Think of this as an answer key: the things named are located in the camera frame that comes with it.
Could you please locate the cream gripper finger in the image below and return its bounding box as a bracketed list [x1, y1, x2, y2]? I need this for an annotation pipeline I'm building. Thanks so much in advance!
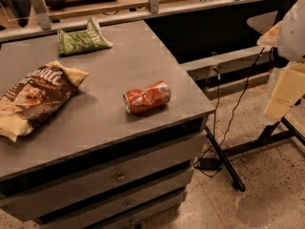
[263, 98, 290, 121]
[272, 62, 305, 106]

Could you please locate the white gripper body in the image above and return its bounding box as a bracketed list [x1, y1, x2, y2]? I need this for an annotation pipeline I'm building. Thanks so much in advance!
[277, 0, 305, 62]

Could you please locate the green jalapeno chip bag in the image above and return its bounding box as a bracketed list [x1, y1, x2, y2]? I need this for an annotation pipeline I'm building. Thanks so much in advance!
[58, 17, 113, 56]

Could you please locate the crushed red coke can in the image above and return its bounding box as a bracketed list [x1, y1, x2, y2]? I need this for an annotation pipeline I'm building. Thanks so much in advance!
[123, 81, 171, 115]

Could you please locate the brown chip bag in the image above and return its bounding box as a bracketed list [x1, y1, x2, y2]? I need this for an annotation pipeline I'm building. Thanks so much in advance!
[0, 61, 89, 141]

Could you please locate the black metal table stand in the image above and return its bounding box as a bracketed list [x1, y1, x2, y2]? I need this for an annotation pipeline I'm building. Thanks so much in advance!
[197, 116, 305, 192]

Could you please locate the black power adapter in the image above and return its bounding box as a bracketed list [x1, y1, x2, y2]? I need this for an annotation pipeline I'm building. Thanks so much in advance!
[199, 158, 222, 170]

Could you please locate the grey drawer cabinet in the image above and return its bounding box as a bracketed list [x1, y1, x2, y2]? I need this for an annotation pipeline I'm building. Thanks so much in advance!
[0, 21, 214, 229]

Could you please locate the grey metal railing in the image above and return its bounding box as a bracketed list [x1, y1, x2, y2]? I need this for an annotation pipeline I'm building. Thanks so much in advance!
[0, 0, 269, 43]

